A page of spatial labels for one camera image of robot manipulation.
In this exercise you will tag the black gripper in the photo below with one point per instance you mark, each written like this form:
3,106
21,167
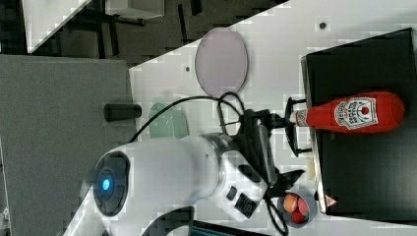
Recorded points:
253,140

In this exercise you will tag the red ketchup bottle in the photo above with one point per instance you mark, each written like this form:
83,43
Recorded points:
364,113

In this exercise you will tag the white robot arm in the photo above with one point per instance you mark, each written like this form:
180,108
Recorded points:
151,188

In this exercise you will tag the peeled toy banana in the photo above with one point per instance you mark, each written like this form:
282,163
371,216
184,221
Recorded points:
311,169

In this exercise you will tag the orange toy fruit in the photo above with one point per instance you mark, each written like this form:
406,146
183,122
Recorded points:
290,202

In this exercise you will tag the pink toy fruit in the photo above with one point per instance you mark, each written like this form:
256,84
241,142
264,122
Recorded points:
303,206

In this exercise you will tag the red toy strawberry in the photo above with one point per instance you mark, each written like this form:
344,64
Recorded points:
297,217

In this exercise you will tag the green perforated basket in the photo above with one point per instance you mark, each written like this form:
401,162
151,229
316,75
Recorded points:
170,124

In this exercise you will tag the round grey plate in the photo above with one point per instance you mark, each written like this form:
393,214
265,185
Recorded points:
221,62

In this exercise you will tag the grey partition panel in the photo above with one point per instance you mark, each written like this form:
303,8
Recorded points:
53,131

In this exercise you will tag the black cylinder post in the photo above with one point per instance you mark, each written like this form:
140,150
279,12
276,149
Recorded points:
118,112

